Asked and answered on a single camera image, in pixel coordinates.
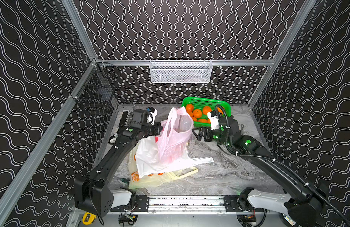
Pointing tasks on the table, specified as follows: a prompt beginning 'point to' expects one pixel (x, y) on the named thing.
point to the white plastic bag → (148, 160)
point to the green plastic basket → (199, 107)
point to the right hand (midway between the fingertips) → (199, 128)
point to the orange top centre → (189, 108)
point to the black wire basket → (97, 91)
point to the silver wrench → (242, 126)
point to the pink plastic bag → (177, 129)
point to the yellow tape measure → (91, 219)
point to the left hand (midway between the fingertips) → (166, 127)
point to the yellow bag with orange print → (135, 182)
